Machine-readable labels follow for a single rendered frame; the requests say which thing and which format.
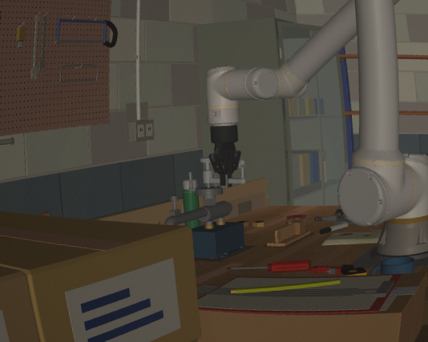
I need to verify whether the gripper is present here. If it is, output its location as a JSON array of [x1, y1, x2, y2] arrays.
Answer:
[[208, 124, 243, 187]]

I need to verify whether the light grey lever stand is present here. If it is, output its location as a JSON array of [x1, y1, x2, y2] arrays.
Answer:
[[199, 157, 247, 189]]

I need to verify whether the grey mixer body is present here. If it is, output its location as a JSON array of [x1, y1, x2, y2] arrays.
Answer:
[[164, 194, 234, 230]]

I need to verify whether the grey diverter knob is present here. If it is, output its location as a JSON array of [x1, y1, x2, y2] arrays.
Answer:
[[168, 195, 184, 218]]

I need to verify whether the blue mixer base block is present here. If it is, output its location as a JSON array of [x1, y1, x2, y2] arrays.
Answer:
[[192, 221, 247, 260]]

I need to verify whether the green glass-door cabinet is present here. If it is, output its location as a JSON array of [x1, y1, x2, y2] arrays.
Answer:
[[196, 17, 358, 207]]

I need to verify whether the green bottle white cap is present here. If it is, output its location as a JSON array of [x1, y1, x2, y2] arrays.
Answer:
[[182, 171, 201, 230]]

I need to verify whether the wooden jig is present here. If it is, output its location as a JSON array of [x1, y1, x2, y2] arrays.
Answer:
[[266, 222, 313, 248]]

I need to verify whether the grey metal hand tool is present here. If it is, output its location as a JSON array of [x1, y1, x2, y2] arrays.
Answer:
[[313, 210, 344, 223]]

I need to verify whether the red screwdriver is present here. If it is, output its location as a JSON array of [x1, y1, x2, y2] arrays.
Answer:
[[226, 260, 313, 273]]

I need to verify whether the white black marker pen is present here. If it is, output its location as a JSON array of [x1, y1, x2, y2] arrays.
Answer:
[[318, 221, 349, 235]]

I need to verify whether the yellow rod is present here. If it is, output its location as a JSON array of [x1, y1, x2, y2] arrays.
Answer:
[[229, 279, 342, 295]]

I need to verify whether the white paper pad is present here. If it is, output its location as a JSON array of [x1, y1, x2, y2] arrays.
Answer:
[[321, 230, 383, 247]]

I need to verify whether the red utility knife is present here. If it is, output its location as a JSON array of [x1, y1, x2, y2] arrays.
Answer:
[[310, 265, 344, 276]]

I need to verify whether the white conduit pipe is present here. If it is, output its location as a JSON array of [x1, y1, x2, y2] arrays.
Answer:
[[135, 0, 143, 121]]

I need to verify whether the red grey open tool case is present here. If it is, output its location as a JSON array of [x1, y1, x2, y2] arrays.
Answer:
[[197, 274, 402, 315]]

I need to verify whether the yellow black tape measure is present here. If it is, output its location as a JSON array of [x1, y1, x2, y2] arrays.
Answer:
[[341, 264, 368, 277]]

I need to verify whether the dark grey floor plate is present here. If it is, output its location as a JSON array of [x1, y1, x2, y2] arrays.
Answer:
[[352, 241, 428, 271]]

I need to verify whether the large labelled cardboard box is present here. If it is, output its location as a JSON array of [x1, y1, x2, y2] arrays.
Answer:
[[0, 210, 203, 342]]

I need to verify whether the brown pegboard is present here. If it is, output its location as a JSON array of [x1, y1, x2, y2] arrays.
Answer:
[[0, 0, 112, 139]]

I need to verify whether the blue tape roll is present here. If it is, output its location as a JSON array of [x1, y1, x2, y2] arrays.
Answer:
[[370, 255, 416, 277]]

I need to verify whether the grey open-end wrench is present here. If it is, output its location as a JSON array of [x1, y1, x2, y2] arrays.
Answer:
[[38, 14, 48, 73], [30, 14, 40, 81]]

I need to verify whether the blue orange shelf rack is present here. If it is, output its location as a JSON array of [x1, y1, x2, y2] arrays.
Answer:
[[337, 45, 428, 163]]

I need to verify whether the yellow small hand tool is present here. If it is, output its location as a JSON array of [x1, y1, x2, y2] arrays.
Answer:
[[15, 22, 27, 49]]

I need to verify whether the grey limiter ring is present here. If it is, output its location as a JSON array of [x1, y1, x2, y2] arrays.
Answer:
[[195, 187, 224, 198]]

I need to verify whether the grey wall socket box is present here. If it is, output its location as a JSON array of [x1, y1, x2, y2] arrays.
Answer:
[[127, 119, 155, 143]]

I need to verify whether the grey small saw frame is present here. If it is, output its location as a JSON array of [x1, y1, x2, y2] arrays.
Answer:
[[59, 63, 99, 83]]

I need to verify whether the blue hacksaw black handle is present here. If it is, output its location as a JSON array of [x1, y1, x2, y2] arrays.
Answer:
[[55, 18, 119, 49]]

